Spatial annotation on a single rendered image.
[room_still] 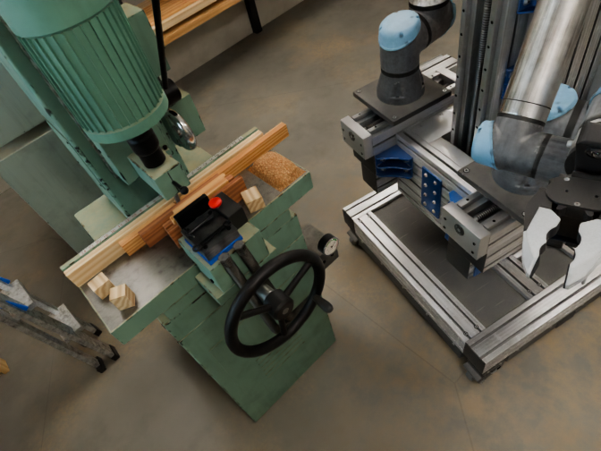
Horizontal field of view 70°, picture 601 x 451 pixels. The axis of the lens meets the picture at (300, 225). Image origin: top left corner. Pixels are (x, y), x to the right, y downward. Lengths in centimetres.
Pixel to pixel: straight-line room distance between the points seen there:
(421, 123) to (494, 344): 76
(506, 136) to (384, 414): 119
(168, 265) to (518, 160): 75
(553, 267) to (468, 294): 32
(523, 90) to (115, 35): 67
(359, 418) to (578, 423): 71
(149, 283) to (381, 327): 107
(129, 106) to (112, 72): 7
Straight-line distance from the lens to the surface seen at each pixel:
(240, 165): 118
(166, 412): 195
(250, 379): 153
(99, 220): 144
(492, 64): 123
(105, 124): 90
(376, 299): 191
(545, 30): 82
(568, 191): 59
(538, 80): 80
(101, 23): 83
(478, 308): 167
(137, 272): 109
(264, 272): 88
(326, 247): 124
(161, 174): 101
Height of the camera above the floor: 166
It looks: 49 degrees down
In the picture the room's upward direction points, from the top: 17 degrees counter-clockwise
